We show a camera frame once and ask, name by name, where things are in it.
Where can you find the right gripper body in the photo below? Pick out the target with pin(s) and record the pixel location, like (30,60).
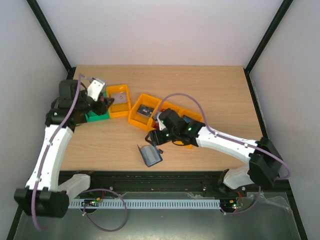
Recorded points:
(155,137)

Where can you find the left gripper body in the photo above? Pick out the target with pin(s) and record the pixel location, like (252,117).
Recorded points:
(102,108)

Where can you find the blue leather card holder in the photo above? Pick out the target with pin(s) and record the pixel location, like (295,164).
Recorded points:
(151,155)

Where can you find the yellow triple storage bin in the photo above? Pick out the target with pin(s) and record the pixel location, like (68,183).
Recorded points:
(165,122)

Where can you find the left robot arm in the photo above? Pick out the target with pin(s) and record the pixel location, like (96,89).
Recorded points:
(42,195)

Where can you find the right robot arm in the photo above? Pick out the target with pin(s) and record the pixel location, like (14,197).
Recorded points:
(262,162)

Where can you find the beige card stack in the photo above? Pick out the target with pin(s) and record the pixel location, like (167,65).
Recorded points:
(119,97)

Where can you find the red card stack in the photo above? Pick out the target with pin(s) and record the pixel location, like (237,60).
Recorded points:
(156,126)

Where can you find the black card stack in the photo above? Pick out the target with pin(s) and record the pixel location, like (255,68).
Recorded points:
(145,111)

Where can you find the blue card stack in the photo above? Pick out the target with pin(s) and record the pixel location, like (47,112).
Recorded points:
(188,119)

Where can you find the green storage bin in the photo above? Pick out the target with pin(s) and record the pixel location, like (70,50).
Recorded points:
(92,117)

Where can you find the yellow single storage bin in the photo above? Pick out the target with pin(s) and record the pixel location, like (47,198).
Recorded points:
(121,105)

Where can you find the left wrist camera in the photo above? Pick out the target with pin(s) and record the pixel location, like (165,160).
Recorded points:
(95,88)

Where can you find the black aluminium frame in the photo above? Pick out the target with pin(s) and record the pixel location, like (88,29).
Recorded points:
(163,181)

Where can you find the light blue cable duct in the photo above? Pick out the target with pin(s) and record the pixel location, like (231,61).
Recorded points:
(154,204)

